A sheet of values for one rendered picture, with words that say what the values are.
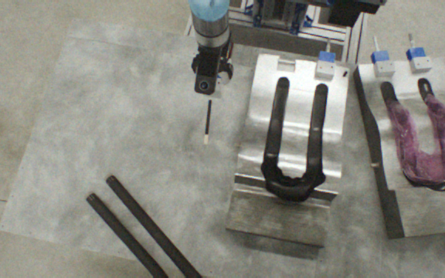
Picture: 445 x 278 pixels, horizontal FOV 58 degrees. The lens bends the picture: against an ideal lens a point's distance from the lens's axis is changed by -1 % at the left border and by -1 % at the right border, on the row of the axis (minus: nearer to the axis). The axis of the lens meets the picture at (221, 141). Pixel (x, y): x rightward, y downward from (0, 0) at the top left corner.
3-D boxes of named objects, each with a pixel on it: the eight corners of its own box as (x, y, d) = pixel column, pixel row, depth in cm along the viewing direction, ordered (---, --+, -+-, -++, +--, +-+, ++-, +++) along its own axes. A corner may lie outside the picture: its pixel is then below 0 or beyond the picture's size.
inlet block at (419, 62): (398, 38, 122) (405, 29, 117) (413, 37, 123) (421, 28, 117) (408, 77, 119) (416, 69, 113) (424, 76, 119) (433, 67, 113)
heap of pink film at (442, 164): (378, 100, 113) (388, 88, 106) (439, 93, 114) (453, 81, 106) (399, 189, 106) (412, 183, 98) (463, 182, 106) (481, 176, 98)
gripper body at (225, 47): (232, 45, 100) (233, 17, 89) (226, 76, 98) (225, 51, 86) (203, 40, 101) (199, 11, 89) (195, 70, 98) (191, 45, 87)
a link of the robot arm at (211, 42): (225, 41, 82) (186, 35, 83) (225, 52, 87) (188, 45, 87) (232, 10, 84) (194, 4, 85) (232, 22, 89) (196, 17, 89)
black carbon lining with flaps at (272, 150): (275, 78, 115) (279, 62, 106) (331, 88, 114) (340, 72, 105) (254, 196, 105) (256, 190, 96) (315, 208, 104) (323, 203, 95)
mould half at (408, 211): (352, 73, 122) (363, 55, 112) (435, 65, 123) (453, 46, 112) (388, 239, 108) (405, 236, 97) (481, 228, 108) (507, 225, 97)
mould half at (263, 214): (257, 67, 124) (259, 44, 111) (341, 82, 122) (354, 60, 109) (225, 228, 110) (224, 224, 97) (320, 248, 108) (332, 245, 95)
